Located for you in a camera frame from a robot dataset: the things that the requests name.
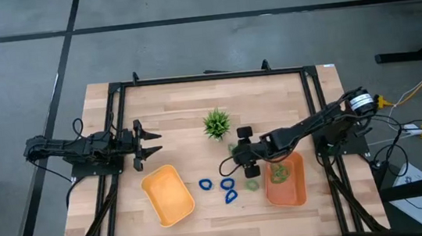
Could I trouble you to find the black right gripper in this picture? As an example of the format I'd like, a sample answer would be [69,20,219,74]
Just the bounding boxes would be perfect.
[228,123,277,181]

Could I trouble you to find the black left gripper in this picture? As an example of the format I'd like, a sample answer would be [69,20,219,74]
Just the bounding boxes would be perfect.
[115,117,166,173]

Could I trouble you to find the blue spring keychain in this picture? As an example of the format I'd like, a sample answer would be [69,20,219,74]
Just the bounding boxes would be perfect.
[219,176,237,191]
[197,177,214,192]
[224,188,240,205]

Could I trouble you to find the small artificial potted plant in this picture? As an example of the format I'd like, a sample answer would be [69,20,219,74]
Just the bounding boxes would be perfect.
[201,106,234,143]

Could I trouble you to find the yellow plastic bin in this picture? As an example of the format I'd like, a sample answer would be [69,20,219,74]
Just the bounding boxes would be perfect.
[138,161,198,231]

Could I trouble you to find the orange plastic bin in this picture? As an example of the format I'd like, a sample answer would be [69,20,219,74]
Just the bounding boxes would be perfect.
[260,150,309,210]

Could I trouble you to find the white power strip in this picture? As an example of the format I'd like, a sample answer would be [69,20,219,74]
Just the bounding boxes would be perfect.
[401,122,422,138]

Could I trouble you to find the white cardboard box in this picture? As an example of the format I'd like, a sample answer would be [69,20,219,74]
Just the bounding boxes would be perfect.
[387,160,422,233]

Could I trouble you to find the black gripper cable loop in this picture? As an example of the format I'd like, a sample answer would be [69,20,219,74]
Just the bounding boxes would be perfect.
[217,154,242,178]

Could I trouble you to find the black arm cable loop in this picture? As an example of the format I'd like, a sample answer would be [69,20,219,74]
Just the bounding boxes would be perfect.
[70,116,87,142]

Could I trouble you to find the black floor cables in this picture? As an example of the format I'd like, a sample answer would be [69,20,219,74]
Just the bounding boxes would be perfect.
[366,109,422,181]

